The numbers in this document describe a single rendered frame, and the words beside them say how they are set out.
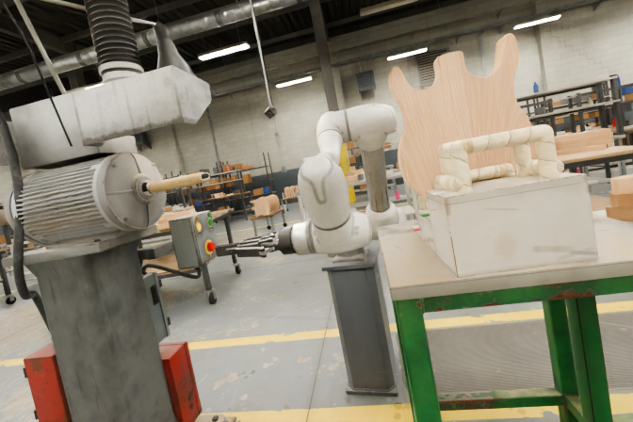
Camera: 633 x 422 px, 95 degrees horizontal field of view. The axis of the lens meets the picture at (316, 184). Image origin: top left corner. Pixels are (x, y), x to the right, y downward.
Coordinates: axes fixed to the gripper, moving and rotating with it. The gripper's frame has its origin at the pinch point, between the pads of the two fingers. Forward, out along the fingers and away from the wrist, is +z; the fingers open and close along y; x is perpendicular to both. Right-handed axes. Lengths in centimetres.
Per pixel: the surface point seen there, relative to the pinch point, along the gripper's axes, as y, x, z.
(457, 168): -11, 15, -61
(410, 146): 9, 18, -56
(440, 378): 58, -113, -62
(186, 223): 24.9, 3.0, 27.9
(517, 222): -14, 2, -71
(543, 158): -10, 13, -78
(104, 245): -4.1, 8.7, 34.9
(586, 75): 1118, -10, -858
